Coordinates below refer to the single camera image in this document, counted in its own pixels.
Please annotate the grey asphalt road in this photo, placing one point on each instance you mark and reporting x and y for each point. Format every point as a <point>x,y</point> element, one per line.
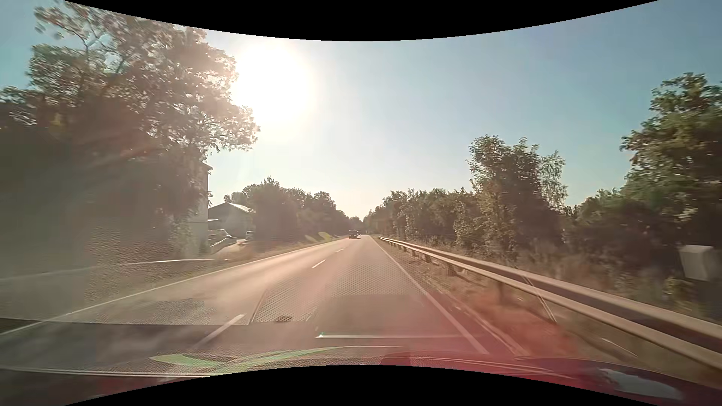
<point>361,265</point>

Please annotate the row of trees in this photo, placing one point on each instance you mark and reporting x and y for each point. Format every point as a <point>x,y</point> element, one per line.
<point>507,208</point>
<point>293,214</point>

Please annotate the road markings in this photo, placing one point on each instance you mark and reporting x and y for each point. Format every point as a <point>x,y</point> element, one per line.
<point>435,304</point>

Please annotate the grey house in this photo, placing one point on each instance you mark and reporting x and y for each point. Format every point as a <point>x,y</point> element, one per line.
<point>230,219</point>

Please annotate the car's own bonnet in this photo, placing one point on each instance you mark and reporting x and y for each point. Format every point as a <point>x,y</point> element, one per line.
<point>361,361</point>

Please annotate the pale building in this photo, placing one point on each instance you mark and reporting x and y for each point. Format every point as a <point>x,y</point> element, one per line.
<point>198,214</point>

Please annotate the large tree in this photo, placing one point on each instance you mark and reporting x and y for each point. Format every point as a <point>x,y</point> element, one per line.
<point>101,141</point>

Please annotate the grey street cabinet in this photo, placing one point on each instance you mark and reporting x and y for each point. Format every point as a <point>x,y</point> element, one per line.
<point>699,262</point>

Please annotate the metal guard rail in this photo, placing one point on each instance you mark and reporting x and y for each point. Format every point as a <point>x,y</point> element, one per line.
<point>541,285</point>

